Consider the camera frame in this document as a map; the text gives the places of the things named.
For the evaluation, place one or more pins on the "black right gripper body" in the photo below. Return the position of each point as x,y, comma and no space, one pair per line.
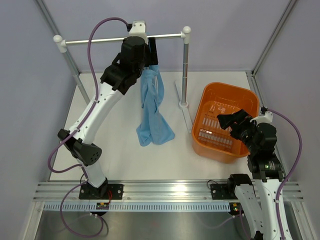
245,131

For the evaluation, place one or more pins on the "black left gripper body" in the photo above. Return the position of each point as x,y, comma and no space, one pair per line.
145,62

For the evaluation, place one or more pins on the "light blue shorts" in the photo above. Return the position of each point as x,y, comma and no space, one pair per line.
153,127

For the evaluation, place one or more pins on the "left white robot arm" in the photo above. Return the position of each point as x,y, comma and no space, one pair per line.
78,139

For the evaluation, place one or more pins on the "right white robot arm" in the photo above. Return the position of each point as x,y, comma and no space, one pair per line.
260,195

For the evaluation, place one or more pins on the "orange plastic laundry basket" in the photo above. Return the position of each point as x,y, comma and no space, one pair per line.
211,132

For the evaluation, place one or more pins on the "silver clothes rack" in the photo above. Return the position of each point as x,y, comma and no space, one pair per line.
181,86

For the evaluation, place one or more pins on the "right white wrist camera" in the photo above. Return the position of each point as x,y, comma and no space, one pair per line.
265,116

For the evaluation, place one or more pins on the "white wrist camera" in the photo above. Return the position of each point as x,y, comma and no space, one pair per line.
265,116
138,29

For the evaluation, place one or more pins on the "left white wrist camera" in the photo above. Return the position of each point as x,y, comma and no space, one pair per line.
138,29

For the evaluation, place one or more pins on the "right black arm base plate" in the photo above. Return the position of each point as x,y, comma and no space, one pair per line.
220,190

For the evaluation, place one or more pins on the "aluminium frame post left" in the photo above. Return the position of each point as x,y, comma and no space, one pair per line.
44,11

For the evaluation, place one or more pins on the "aluminium frame post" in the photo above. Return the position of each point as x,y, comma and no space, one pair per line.
44,11
275,33

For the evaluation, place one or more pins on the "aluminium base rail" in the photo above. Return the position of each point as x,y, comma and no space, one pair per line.
134,191

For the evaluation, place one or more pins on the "aluminium frame post right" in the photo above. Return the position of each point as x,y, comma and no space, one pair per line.
275,33

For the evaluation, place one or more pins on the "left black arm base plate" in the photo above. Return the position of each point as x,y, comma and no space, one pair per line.
104,192

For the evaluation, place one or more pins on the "white slotted cable duct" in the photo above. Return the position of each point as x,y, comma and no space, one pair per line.
139,207

